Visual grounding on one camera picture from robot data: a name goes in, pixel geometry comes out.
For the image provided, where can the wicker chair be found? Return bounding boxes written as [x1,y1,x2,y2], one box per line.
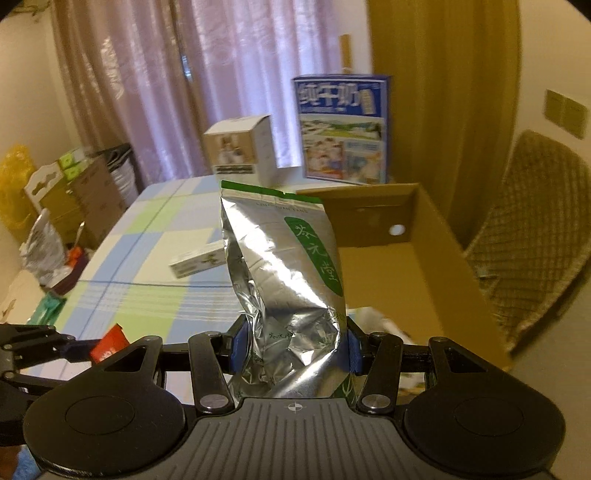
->
[463,129,591,344]

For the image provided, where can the green wipes packet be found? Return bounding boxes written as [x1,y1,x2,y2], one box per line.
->
[27,294,68,328]

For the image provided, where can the striped black white bag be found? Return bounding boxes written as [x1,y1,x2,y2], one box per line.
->
[103,142,140,210]

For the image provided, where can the wall switch plate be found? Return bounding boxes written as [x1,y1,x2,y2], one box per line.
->
[542,89,586,140]

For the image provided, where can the blue milk carton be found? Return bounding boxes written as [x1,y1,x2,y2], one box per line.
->
[291,73,394,186]

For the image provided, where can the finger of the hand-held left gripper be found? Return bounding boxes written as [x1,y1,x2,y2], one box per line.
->
[0,324,101,368]
[0,370,62,403]

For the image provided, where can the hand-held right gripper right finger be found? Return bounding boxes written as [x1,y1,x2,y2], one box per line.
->
[345,318,494,415]

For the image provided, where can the brown cardboard carton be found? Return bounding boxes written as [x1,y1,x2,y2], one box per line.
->
[68,154,129,247]

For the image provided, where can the yellow plastic bag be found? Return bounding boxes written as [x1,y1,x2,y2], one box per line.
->
[0,143,38,241]

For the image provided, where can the red packet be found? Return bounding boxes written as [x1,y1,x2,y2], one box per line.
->
[89,322,129,366]

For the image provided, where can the white tabbed cardboard box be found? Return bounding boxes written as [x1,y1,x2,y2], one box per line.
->
[22,165,72,232]

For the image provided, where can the checked tablecloth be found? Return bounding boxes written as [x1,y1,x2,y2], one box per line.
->
[27,174,334,385]

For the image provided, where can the silver foil bag green label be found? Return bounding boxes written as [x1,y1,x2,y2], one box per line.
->
[220,179,348,401]

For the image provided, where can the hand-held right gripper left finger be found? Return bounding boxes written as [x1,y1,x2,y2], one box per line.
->
[95,318,251,415]

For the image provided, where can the pink curtain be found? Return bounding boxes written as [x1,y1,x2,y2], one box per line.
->
[50,0,371,188]

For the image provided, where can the white crumpled packaging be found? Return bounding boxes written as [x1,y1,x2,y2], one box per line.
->
[358,305,419,344]

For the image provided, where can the white medicine box green print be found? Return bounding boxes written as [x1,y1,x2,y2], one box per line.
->
[167,239,228,281]

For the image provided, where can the small green boxes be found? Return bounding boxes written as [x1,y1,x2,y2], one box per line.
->
[57,147,92,182]

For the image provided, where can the white carton with photo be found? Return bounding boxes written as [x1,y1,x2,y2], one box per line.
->
[202,114,279,186]

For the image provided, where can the golden curtain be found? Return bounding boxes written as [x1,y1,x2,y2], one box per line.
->
[366,0,528,252]

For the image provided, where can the white plastic bag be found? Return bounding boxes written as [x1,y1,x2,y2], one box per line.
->
[20,207,66,288]

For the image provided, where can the large cardboard box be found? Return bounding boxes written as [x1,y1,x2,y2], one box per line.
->
[294,181,514,372]

